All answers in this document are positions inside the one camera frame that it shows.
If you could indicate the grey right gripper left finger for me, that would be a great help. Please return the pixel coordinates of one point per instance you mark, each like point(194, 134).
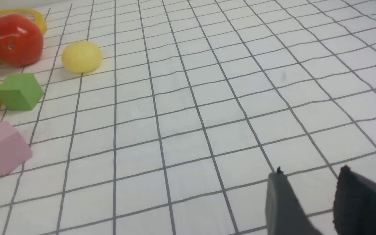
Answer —
point(283, 212)

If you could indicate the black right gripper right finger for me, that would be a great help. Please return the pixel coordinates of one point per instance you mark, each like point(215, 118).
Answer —
point(354, 206)

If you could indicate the yellow bun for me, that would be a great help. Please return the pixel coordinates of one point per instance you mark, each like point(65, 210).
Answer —
point(82, 57)

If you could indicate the pink cube block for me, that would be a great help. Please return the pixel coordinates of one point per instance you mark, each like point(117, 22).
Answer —
point(14, 150)

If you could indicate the green cube block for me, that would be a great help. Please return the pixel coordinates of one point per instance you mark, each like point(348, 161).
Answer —
point(20, 92)

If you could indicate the red tomato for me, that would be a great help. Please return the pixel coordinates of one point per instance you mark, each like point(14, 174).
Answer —
point(21, 40)

